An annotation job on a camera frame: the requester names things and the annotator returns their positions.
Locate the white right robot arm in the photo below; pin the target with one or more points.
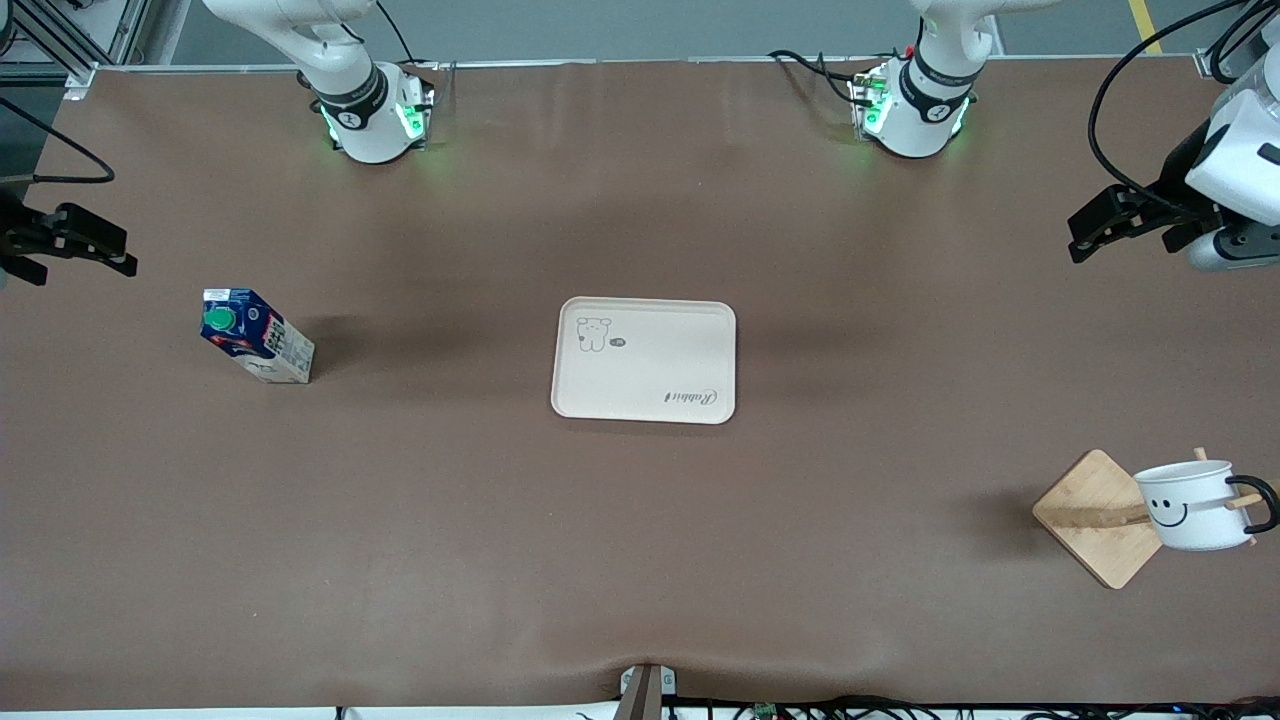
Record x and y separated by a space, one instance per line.
345 90

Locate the grey metal camera bracket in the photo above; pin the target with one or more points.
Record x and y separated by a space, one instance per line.
645 695

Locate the wooden mug stand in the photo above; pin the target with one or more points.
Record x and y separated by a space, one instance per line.
1095 500

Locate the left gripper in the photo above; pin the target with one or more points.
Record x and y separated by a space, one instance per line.
1177 177

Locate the blue white milk carton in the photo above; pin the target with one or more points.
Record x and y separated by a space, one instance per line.
262 340

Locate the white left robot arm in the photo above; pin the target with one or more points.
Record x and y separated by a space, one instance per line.
925 100

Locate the aluminium frame structure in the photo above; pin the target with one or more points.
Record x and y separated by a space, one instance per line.
40 35

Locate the cream rabbit print tray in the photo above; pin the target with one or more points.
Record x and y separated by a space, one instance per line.
650 360

